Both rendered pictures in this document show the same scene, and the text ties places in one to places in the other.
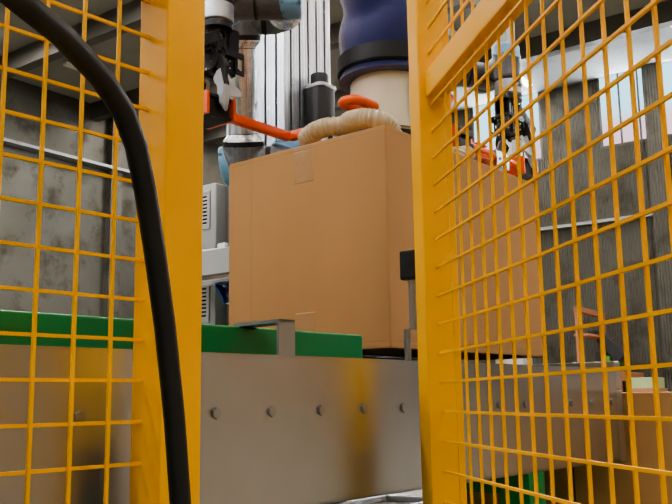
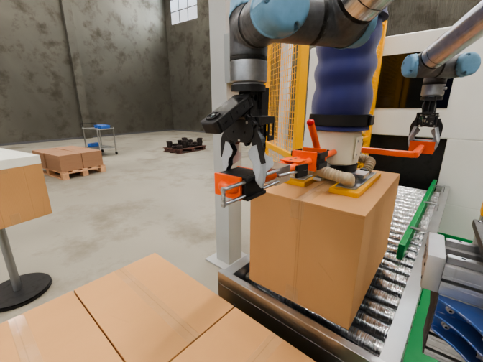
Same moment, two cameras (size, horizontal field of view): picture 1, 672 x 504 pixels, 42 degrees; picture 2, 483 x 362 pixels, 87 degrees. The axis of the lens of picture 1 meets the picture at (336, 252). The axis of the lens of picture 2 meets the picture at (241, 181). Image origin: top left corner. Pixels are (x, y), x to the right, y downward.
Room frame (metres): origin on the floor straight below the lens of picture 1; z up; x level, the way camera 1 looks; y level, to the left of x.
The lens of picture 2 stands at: (2.85, -0.50, 1.32)
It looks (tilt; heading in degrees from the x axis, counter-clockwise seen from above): 16 degrees down; 180
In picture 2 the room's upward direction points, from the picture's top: straight up
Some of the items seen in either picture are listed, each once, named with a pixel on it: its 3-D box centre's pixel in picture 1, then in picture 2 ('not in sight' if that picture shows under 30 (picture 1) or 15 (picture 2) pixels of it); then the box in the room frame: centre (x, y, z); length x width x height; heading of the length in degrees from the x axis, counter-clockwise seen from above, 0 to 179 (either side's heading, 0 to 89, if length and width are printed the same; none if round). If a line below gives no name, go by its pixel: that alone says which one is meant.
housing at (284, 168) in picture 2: (492, 162); (273, 173); (2.20, -0.42, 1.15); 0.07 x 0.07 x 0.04; 51
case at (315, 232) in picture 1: (393, 264); (328, 224); (1.85, -0.12, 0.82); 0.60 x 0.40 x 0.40; 141
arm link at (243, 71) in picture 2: (509, 90); (247, 75); (2.29, -0.49, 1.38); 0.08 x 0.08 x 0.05
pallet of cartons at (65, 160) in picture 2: not in sight; (68, 161); (-2.34, -4.10, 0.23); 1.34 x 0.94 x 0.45; 52
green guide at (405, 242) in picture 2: not in sight; (428, 208); (1.13, 0.87, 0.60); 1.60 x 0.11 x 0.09; 139
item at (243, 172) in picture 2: (519, 169); (238, 182); (2.30, -0.51, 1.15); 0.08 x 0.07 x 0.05; 141
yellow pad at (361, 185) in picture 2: not in sight; (357, 178); (1.90, -0.05, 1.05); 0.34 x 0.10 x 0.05; 141
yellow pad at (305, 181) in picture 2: not in sight; (311, 170); (1.78, -0.20, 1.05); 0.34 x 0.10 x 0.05; 141
